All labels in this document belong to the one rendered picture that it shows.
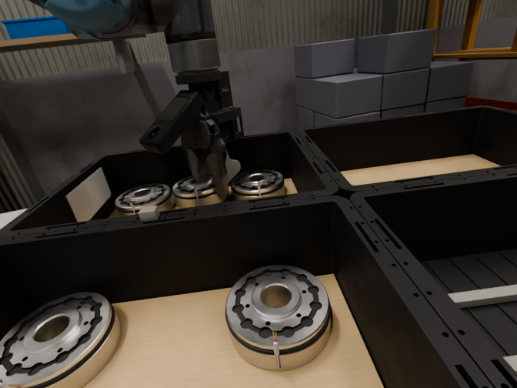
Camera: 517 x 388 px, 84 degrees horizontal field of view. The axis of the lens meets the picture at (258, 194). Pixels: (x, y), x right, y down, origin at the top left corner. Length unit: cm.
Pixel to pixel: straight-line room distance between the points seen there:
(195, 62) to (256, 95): 238
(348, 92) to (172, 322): 192
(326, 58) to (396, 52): 48
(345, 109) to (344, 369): 192
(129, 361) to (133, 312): 6
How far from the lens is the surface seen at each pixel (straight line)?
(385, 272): 23
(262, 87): 284
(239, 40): 280
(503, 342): 36
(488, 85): 438
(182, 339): 33
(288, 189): 57
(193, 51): 46
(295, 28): 295
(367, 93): 218
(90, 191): 58
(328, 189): 34
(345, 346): 31
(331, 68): 244
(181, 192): 53
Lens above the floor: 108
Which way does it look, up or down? 26 degrees down
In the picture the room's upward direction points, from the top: 7 degrees counter-clockwise
